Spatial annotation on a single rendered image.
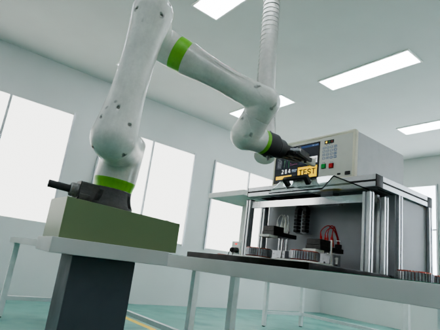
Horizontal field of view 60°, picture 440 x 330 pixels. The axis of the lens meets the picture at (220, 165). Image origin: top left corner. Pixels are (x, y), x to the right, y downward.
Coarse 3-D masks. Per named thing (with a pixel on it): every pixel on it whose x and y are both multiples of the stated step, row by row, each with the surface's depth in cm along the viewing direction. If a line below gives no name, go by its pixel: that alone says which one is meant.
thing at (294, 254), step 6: (294, 252) 138; (300, 252) 137; (306, 252) 136; (312, 252) 136; (318, 252) 140; (294, 258) 138; (300, 258) 137; (306, 258) 136; (312, 258) 136; (318, 258) 138
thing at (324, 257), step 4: (320, 256) 150; (324, 256) 149; (328, 256) 147; (332, 256) 146; (336, 256) 147; (320, 260) 150; (324, 260) 148; (328, 260) 147; (332, 260) 146; (332, 264) 145
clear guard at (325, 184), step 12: (300, 180) 138; (312, 180) 133; (324, 180) 128; (336, 180) 133; (276, 192) 139; (312, 192) 157; (324, 192) 154; (336, 192) 151; (348, 192) 149; (360, 192) 146
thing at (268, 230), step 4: (264, 228) 167; (268, 228) 165; (272, 228) 163; (276, 228) 164; (280, 228) 165; (264, 232) 167; (268, 232) 164; (272, 232) 163; (276, 232) 163; (280, 232) 165; (284, 232) 167; (264, 236) 164; (268, 236) 161; (272, 236) 162; (276, 236) 164; (280, 236) 166; (284, 236) 166; (288, 236) 167; (292, 236) 169; (296, 236) 171; (280, 240) 172; (284, 240) 170
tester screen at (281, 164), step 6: (312, 144) 169; (318, 144) 166; (306, 150) 171; (312, 150) 168; (276, 162) 184; (282, 162) 181; (288, 162) 178; (294, 162) 175; (276, 168) 183; (282, 168) 180; (288, 168) 177; (294, 168) 174; (276, 174) 182; (288, 174) 176; (294, 174) 173; (276, 180) 181
